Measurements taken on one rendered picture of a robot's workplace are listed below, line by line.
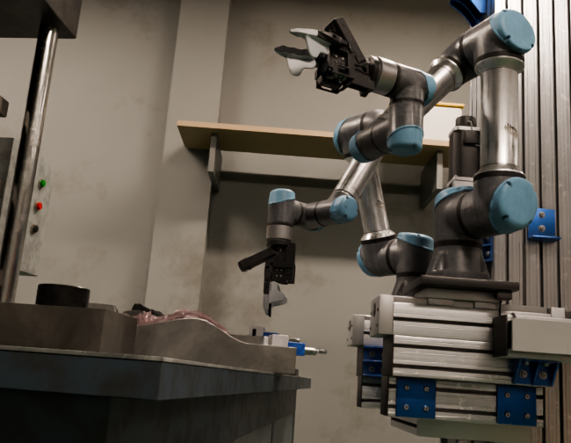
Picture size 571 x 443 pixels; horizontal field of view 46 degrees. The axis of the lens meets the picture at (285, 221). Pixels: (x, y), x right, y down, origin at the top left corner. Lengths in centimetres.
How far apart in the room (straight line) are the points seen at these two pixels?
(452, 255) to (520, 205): 20
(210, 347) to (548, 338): 70
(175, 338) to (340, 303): 259
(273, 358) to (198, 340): 16
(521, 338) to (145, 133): 312
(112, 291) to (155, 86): 129
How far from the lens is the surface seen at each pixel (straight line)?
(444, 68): 175
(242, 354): 141
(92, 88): 440
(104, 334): 103
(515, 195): 155
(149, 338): 140
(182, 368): 69
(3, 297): 206
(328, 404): 390
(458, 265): 161
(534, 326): 152
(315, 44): 138
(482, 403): 165
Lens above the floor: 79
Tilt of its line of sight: 13 degrees up
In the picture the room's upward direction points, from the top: 4 degrees clockwise
